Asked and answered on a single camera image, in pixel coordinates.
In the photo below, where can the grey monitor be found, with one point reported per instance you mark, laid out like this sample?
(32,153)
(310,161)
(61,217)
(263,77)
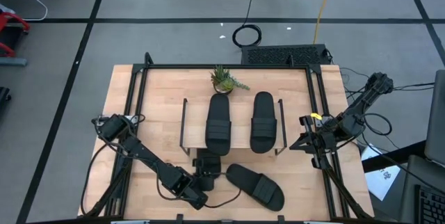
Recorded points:
(437,119)

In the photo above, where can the black perforated computer case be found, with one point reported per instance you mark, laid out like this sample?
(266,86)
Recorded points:
(281,55)

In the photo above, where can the black metal table frame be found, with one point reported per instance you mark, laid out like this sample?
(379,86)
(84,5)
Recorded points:
(278,66)

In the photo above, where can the potted green succulent plant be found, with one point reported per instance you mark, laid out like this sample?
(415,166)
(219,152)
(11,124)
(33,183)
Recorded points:
(224,82)

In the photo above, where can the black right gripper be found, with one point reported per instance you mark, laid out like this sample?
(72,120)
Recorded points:
(323,137)

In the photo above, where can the dark grey desk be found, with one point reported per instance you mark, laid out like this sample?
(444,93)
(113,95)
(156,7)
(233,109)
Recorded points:
(417,175)

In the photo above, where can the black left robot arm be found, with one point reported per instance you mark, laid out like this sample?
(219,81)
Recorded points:
(149,154)

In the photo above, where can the yellow tape tag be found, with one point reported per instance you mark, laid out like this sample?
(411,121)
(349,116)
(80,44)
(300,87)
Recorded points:
(316,116)

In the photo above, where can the black keyboard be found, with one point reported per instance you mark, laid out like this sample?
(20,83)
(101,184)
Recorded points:
(432,205)

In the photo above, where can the wooden shelf with black frame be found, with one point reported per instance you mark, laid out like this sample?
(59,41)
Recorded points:
(240,126)

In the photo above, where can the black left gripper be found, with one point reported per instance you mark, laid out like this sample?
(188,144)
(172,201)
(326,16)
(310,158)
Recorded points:
(208,170)

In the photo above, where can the grey metal bar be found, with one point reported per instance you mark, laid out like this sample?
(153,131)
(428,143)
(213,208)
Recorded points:
(12,61)

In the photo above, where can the red metal cart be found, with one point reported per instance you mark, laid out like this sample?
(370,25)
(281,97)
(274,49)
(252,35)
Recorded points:
(7,18)

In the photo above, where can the white paper sheet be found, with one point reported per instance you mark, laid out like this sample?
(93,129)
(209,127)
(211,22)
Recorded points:
(380,178)

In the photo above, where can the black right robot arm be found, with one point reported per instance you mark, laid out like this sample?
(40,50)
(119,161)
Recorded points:
(361,104)

